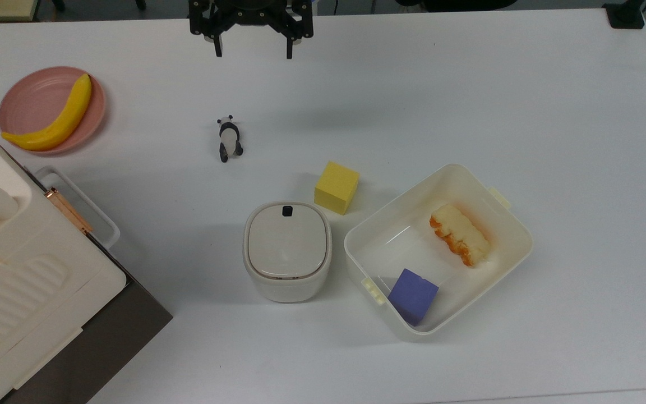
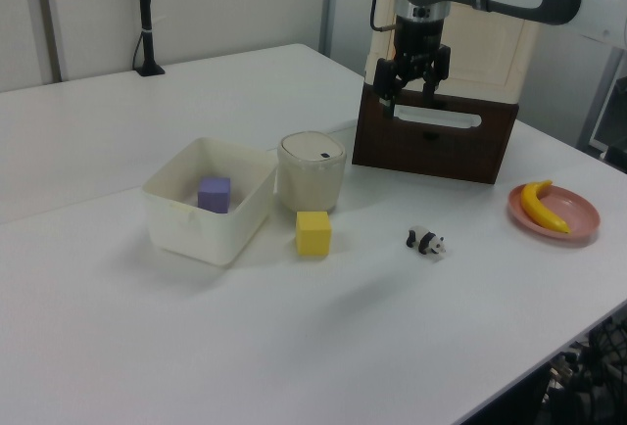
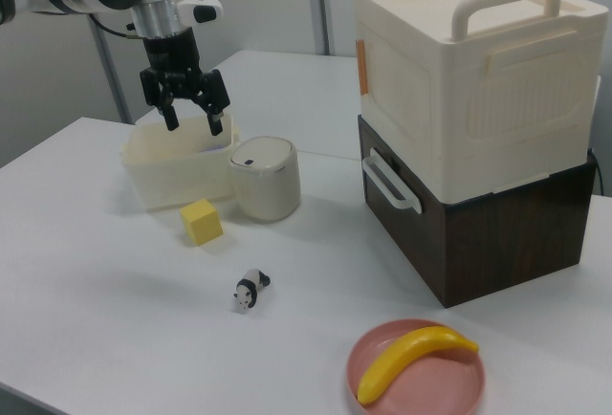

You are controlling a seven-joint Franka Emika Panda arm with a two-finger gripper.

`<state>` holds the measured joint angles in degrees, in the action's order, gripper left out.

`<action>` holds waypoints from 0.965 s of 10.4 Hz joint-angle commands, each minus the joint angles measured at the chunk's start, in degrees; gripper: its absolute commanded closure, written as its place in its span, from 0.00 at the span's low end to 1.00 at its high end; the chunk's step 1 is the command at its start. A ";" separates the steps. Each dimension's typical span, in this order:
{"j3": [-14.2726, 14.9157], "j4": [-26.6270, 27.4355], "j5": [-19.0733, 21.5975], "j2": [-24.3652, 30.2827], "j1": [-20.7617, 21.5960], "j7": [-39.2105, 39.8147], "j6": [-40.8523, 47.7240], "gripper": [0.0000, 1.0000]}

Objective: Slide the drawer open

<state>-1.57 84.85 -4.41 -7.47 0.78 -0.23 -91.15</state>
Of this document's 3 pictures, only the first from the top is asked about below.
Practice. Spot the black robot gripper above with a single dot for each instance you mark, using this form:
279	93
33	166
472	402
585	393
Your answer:
251	14

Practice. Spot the small panda figurine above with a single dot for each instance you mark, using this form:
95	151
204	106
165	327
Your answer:
229	138

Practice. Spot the yellow foam cube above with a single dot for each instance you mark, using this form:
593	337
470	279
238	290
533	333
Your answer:
336	187

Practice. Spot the white lidded trash bin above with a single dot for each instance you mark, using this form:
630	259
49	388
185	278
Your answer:
287	251

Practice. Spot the yellow banana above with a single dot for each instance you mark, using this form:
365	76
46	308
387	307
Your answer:
59	123

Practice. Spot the pink round plate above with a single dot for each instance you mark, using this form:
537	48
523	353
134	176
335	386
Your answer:
52	110

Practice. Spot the white plastic container box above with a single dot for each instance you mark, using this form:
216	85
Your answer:
438	249

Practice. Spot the orange white bread piece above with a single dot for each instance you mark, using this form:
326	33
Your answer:
460	234

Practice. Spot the purple foam cube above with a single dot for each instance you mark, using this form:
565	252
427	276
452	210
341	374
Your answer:
413	295

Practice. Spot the dark grey base board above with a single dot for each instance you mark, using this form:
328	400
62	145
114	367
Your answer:
104	336

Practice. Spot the black clamp mount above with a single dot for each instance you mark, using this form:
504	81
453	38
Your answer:
624	14

